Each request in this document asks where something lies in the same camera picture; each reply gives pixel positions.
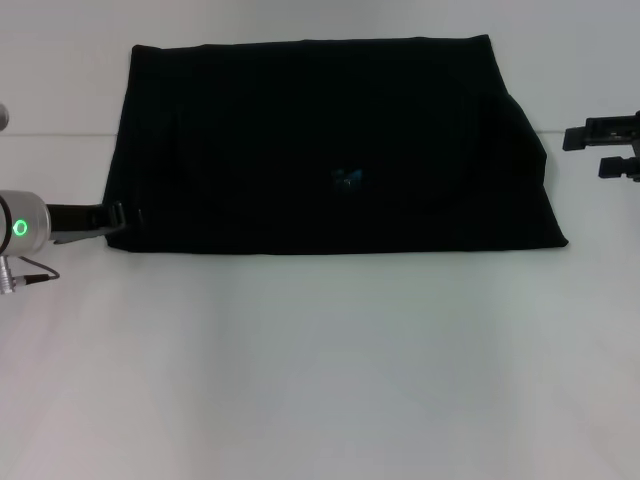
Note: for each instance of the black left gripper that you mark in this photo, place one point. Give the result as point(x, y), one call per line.
point(75, 220)

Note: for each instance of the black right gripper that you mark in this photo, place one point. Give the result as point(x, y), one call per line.
point(638, 145)

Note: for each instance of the black t-shirt with FREE! print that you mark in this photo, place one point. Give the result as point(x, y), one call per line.
point(325, 150)

